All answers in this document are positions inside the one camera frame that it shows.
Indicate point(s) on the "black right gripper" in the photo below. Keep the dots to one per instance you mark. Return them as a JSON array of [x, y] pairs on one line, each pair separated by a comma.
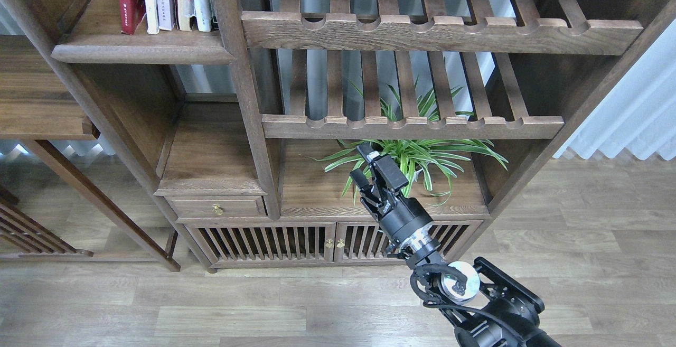
[[403, 220]]

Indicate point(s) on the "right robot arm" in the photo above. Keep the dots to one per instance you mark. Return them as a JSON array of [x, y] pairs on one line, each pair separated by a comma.
[[486, 306]]

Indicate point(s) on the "green spider plant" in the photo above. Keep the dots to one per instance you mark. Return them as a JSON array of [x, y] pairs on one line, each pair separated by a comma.
[[416, 157]]

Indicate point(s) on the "dark wooden bookshelf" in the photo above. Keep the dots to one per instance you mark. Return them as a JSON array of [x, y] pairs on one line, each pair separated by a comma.
[[232, 116]]

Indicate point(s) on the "brass drawer knob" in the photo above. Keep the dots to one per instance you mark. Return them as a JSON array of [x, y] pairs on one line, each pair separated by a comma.
[[217, 209]]

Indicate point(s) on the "white curtain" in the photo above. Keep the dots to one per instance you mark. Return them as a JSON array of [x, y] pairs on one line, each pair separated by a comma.
[[638, 115]]

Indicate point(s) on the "wooden side table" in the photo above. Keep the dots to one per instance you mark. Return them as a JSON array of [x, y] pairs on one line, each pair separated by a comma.
[[37, 111]]

